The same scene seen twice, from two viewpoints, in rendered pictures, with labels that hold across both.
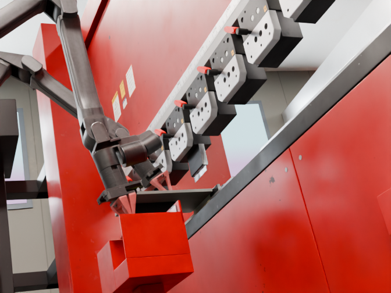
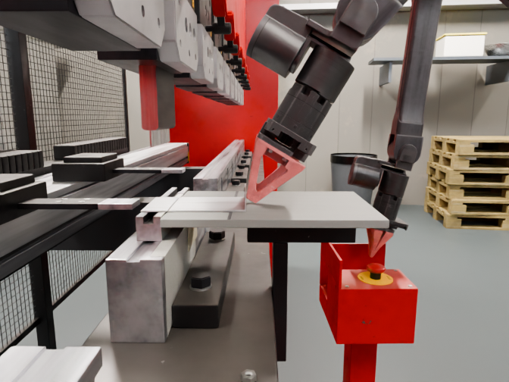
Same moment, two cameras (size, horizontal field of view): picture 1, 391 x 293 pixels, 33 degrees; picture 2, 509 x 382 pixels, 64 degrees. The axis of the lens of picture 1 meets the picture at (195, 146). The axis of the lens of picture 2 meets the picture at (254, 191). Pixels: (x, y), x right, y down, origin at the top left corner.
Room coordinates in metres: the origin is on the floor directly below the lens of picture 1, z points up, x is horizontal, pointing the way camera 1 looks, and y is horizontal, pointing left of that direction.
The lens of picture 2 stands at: (2.41, 0.37, 1.12)
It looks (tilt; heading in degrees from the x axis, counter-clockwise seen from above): 10 degrees down; 208
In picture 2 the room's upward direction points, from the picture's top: straight up
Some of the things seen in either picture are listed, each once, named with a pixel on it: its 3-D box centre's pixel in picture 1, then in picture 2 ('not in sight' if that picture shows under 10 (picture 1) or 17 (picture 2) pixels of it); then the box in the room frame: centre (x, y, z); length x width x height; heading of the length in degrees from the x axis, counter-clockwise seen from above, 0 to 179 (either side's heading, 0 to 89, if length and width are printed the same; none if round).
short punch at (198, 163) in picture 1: (198, 163); (159, 108); (1.99, 0.00, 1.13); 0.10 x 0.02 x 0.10; 27
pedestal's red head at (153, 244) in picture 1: (141, 250); (363, 283); (1.54, 0.18, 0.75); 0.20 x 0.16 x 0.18; 29
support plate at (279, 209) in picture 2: (163, 202); (272, 206); (1.93, 0.14, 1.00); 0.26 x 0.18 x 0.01; 117
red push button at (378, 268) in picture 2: not in sight; (375, 273); (1.58, 0.21, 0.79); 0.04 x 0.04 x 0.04
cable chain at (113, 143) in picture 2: not in sight; (95, 146); (1.49, -0.70, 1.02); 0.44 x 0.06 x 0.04; 27
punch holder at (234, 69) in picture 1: (237, 67); (200, 50); (1.66, -0.17, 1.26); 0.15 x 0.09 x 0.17; 27
